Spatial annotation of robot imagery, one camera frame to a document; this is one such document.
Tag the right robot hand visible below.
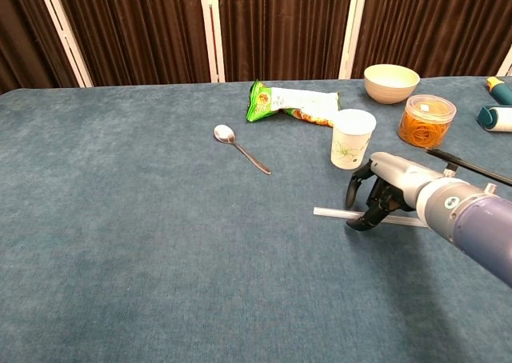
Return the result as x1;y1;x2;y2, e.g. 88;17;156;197
344;151;446;232

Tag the transparent plastic straw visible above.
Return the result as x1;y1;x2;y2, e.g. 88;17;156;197
313;206;429;229

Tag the small white paper cup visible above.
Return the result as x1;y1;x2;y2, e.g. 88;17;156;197
330;108;378;170

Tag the clear jar of rubber bands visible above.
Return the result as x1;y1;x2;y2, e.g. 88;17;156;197
398;94;458;150

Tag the cream bowl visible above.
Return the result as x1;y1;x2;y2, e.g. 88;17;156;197
363;63;421;106

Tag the green white snack packet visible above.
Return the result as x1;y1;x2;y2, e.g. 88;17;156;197
245;80;342;128

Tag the brown pleated screen panel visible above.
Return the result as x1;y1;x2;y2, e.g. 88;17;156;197
339;0;512;80
495;45;512;78
51;0;213;88
0;0;83;96
207;0;361;84

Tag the metal spoon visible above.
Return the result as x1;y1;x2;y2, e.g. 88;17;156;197
213;124;272;176

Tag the blue velvet table cloth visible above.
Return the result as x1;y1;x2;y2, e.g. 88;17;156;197
0;76;512;363

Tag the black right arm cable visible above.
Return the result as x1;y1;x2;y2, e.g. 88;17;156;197
425;148;512;187

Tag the teal handled lint roller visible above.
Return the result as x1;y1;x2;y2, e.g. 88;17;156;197
477;76;512;133

